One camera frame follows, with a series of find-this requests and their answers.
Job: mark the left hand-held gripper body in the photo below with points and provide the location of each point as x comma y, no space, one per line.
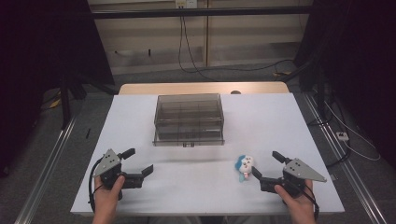
107,161

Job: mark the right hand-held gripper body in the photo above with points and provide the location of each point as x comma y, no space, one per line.
295,174

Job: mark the person's right hand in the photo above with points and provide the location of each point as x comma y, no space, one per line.
297,202

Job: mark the person's left hand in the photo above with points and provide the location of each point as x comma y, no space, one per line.
106,196

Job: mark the blue white plush toy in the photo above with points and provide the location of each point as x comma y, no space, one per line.
245,165

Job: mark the small black stick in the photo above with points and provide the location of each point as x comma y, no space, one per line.
88,133

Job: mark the white power strip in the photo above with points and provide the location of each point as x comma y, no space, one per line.
342,136

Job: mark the transparent grey drawer box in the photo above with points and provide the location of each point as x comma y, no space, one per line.
189,119

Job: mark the black metal stand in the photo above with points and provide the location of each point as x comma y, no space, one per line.
65,102

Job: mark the dark curtain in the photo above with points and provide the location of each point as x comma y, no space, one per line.
46,62
355,62

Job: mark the black horizontal metal bar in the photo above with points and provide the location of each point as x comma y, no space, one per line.
202,12

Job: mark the aluminium floor rail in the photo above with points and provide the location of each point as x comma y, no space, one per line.
342,161
46,168

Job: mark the white wall socket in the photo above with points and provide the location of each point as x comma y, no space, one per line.
186,3

